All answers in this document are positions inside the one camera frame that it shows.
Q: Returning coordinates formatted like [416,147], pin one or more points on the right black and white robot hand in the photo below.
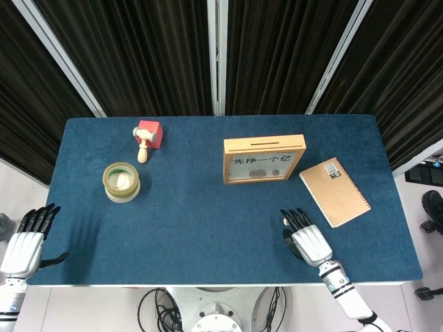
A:
[311,245]

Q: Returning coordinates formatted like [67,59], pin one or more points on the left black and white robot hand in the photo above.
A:
[20,252]

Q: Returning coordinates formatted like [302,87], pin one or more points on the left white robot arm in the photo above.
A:
[8,304]

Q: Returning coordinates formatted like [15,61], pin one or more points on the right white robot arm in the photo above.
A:
[349,297]

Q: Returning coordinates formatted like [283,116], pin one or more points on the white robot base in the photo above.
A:
[216,318]

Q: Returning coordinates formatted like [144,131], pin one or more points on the kraft spiral notebook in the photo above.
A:
[335,193]

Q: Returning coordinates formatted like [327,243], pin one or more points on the blue fabric table cloth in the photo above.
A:
[207,221]

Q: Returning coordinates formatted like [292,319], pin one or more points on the white tape roll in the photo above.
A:
[121,199]

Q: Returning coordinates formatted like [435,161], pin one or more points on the clear yellowish packing tape roll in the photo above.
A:
[106,178]

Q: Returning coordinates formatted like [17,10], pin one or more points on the black chair caster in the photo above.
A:
[429,227]
[426,293]

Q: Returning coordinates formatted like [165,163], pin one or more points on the black shoe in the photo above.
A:
[432,204]

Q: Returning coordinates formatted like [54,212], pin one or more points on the black floor equipment box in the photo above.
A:
[422,174]

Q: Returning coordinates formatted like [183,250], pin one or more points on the black pleated curtain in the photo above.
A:
[27,103]
[398,69]
[277,52]
[138,52]

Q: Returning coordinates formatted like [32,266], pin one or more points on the wooden toy hammer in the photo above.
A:
[142,155]

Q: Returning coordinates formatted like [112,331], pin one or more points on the red cube block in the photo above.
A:
[154,126]

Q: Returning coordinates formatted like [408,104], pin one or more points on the white table frame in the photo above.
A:
[207,285]

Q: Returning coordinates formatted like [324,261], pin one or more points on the wooden frame glass money box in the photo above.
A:
[263,145]

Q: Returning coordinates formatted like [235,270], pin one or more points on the grey aluminium partition frame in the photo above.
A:
[420,157]
[216,52]
[341,52]
[57,52]

